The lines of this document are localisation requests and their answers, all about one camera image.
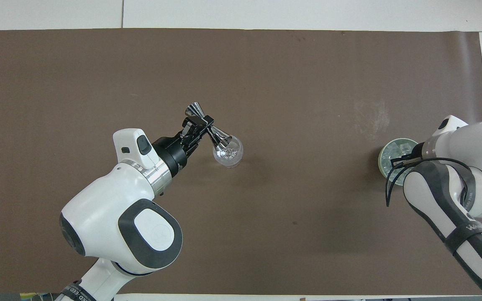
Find clear round glass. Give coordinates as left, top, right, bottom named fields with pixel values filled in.
left=212, top=135, right=244, bottom=168

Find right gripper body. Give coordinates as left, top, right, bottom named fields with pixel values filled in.
left=408, top=142, right=427, bottom=165

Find black cable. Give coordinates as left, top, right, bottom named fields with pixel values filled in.
left=385, top=156, right=474, bottom=207

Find silver double cone jigger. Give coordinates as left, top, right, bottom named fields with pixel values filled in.
left=185, top=102, right=234, bottom=154

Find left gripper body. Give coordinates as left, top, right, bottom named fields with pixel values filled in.
left=152, top=129, right=200, bottom=177

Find pale green ice cup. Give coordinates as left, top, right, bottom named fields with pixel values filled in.
left=377, top=138, right=420, bottom=187

